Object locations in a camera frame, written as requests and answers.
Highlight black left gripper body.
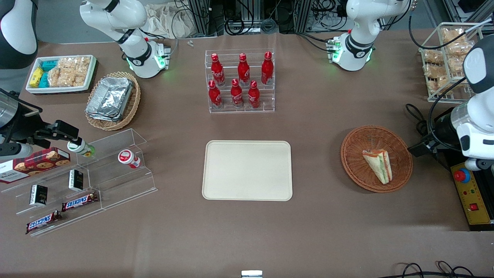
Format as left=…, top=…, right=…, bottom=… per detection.
left=424, top=110, right=462, bottom=150

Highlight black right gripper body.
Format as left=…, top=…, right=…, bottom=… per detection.
left=0, top=100, right=51, bottom=146

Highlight triangle sandwich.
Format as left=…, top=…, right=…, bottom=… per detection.
left=362, top=149, right=393, bottom=185

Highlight white rectangular snack tray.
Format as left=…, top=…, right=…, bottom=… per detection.
left=25, top=55, right=97, bottom=95

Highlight round brown wicker basket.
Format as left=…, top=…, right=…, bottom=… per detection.
left=340, top=125, right=413, bottom=193

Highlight oval tan wicker basket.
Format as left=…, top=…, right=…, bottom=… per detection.
left=85, top=71, right=141, bottom=131

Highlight beige rectangular tray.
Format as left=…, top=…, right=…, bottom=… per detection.
left=202, top=140, right=293, bottom=202

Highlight green and white small bottle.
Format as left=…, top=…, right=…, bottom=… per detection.
left=67, top=139, right=95, bottom=158

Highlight red tartan cookie box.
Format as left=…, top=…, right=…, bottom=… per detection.
left=0, top=147, right=71, bottom=184

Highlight clear bag of fried snacks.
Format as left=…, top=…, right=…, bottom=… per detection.
left=428, top=76, right=450, bottom=93
left=448, top=42, right=474, bottom=59
left=424, top=64, right=450, bottom=78
left=441, top=28, right=473, bottom=44
left=423, top=49, right=445, bottom=65

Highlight small black box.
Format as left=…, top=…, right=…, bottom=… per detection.
left=69, top=170, right=84, bottom=192
left=30, top=185, right=48, bottom=206

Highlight clear bag of rice crackers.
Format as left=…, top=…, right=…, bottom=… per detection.
left=57, top=57, right=91, bottom=74
left=48, top=68, right=88, bottom=88

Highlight yellow snack packet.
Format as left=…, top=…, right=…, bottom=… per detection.
left=30, top=68, right=44, bottom=88

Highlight stacked aluminium foil trays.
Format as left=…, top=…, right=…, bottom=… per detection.
left=86, top=76, right=134, bottom=122

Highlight Snickers chocolate bar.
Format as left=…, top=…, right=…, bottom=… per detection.
left=26, top=210, right=62, bottom=234
left=62, top=192, right=99, bottom=212

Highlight red capped white yogurt bottle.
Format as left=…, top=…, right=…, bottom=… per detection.
left=118, top=149, right=141, bottom=169

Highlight yellow emergency stop box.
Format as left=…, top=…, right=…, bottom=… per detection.
left=450, top=162, right=494, bottom=231

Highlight clear acrylic stepped shelf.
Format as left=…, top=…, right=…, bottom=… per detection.
left=0, top=129, right=158, bottom=237

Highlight beige cloth bag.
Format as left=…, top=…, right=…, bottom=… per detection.
left=144, top=3, right=198, bottom=39

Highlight red cola bottle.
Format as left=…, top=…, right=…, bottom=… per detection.
left=248, top=80, right=261, bottom=109
left=261, top=51, right=274, bottom=85
left=237, top=53, right=250, bottom=86
left=231, top=79, right=244, bottom=109
left=211, top=53, right=226, bottom=86
left=208, top=80, right=223, bottom=109

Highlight clear acrylic bottle rack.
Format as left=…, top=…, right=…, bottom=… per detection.
left=205, top=49, right=276, bottom=114

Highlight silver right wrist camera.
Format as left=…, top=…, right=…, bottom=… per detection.
left=0, top=142, right=34, bottom=161

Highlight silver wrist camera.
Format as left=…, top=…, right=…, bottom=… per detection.
left=0, top=142, right=34, bottom=161
left=464, top=158, right=494, bottom=171

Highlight black cable loop on table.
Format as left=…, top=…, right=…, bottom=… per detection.
left=405, top=103, right=437, bottom=140

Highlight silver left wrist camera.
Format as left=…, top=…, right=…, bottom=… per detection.
left=464, top=158, right=494, bottom=171

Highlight white wire basket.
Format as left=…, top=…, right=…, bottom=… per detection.
left=419, top=22, right=485, bottom=103

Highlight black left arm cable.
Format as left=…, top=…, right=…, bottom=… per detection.
left=408, top=15, right=484, bottom=51

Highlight black cables at table edge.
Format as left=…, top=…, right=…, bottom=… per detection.
left=386, top=261, right=476, bottom=278

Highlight aluminium profile frame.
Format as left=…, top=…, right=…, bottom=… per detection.
left=188, top=0, right=314, bottom=37

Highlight coiled black cables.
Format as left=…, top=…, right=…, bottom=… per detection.
left=225, top=17, right=279, bottom=36

